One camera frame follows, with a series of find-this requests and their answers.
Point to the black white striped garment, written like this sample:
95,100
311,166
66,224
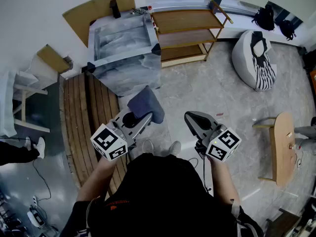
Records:
265,73

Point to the brown wooden stool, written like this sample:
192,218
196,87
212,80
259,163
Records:
284,223

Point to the person's right forearm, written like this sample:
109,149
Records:
223,181

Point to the white wooden frame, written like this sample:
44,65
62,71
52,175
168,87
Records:
23,100

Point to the round wooden side table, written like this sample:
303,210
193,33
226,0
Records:
284,144

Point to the tan wooden board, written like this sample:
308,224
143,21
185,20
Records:
98,6

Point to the white sheet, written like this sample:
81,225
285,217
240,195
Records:
6,102

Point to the black eyeglasses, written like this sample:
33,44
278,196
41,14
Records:
137,11

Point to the grey marble sink box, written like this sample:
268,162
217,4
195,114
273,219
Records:
128,75

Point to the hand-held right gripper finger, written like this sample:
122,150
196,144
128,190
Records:
195,130
209,121

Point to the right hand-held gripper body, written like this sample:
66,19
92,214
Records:
223,144

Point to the dark blue cloth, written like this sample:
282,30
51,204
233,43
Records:
145,105

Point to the tan cardboard box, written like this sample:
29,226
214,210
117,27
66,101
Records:
53,58

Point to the black faucet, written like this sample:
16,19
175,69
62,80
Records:
114,9

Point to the white device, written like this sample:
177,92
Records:
35,218

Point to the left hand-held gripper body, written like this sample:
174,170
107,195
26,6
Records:
108,142

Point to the orange sofa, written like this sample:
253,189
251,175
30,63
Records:
313,80

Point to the wooden shelf cart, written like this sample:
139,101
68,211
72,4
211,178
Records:
185,20

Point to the black backpack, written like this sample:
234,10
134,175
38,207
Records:
265,17
287,29

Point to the white beanbag chair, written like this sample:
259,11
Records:
243,58

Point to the person's black shirt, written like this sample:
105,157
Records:
160,194

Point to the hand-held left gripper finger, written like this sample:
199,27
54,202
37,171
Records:
118,123
139,126

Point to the white power strip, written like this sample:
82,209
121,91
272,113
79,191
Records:
35,201

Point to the wooden slat bench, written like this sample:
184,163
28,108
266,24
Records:
79,112

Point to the person's left forearm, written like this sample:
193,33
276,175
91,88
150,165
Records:
96,179

